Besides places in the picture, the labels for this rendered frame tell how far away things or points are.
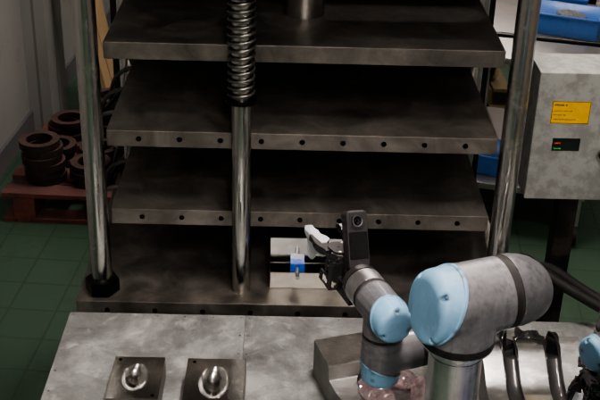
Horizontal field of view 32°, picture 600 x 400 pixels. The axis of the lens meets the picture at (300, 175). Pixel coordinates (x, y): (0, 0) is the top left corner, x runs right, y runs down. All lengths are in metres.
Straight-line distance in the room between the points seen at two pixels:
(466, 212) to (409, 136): 0.31
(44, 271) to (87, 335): 1.85
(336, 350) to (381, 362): 0.77
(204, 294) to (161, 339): 0.27
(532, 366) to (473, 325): 1.16
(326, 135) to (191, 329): 0.66
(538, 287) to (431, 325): 0.18
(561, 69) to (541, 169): 0.30
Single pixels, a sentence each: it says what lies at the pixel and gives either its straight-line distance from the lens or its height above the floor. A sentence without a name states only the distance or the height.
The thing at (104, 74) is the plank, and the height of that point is 0.33.
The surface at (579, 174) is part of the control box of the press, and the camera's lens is 3.21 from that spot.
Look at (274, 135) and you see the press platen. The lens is 2.99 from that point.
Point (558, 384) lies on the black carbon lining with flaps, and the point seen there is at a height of 0.89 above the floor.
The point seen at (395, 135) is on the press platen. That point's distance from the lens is 3.01.
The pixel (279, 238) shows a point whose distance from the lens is 3.13.
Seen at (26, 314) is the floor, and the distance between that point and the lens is 4.59.
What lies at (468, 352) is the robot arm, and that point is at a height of 1.57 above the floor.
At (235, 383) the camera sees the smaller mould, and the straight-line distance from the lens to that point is 2.71.
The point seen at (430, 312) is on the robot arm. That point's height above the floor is 1.63.
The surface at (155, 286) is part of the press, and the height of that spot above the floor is 0.79.
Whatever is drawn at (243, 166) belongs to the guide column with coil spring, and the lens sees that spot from 2.98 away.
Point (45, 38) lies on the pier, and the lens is 5.99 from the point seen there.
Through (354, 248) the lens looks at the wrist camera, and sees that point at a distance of 2.05.
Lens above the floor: 2.53
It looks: 27 degrees down
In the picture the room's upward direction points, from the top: 2 degrees clockwise
